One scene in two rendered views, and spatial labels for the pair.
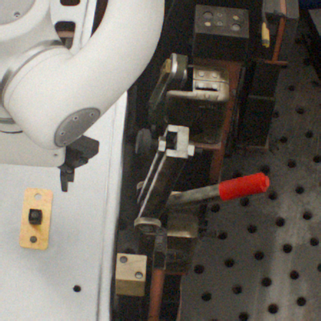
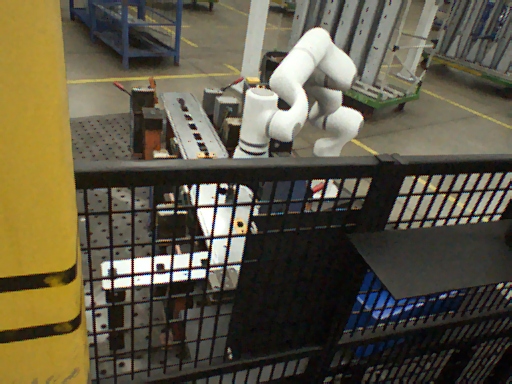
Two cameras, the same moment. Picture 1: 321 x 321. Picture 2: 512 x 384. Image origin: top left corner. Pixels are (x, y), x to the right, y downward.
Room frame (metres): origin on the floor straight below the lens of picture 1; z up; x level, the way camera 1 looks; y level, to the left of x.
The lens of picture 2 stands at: (-0.53, 0.54, 1.79)
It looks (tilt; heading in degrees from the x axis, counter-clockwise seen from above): 32 degrees down; 337
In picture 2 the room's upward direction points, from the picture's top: 10 degrees clockwise
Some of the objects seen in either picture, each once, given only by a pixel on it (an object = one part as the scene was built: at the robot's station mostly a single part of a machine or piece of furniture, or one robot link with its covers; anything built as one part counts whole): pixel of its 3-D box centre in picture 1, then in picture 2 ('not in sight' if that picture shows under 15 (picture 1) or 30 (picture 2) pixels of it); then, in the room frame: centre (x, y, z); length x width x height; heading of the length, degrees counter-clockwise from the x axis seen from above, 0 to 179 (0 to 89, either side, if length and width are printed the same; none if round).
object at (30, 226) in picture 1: (35, 216); (240, 224); (0.46, 0.15, 1.01); 0.08 x 0.04 x 0.01; 1
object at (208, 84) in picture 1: (190, 154); not in sight; (0.64, -0.04, 0.88); 0.11 x 0.09 x 0.37; 91
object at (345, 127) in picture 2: not in sight; (338, 133); (0.94, -0.42, 1.10); 0.19 x 0.12 x 0.24; 43
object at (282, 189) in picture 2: not in sight; (275, 236); (0.20, 0.16, 1.17); 0.12 x 0.01 x 0.34; 91
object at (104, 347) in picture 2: not in sight; (115, 315); (0.30, 0.53, 0.84); 0.11 x 0.06 x 0.29; 91
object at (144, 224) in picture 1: (147, 225); not in sight; (0.44, 0.01, 1.06); 0.03 x 0.01 x 0.03; 91
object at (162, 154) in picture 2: not in sight; (163, 192); (0.86, 0.33, 0.87); 0.12 x 0.09 x 0.35; 91
